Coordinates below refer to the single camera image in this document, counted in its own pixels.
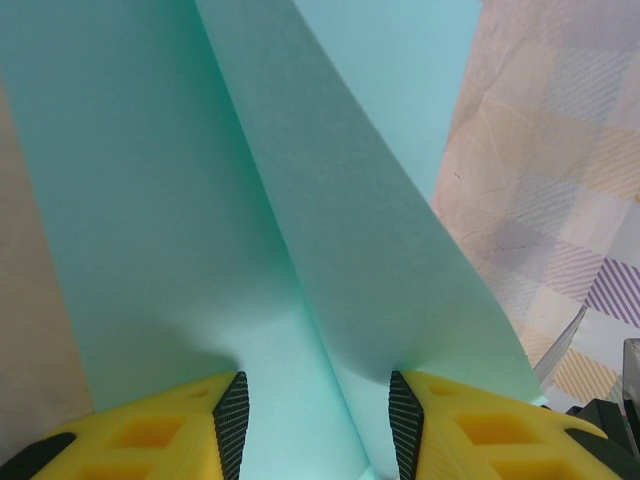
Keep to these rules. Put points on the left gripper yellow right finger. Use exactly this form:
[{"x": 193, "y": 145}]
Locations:
[{"x": 475, "y": 440}]

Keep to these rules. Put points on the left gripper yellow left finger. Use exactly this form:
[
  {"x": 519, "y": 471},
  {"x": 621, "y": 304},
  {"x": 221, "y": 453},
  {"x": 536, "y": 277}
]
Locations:
[{"x": 150, "y": 440}]

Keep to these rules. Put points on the light blue cloth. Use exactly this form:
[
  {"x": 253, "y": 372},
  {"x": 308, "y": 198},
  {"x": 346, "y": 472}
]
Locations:
[{"x": 150, "y": 200}]

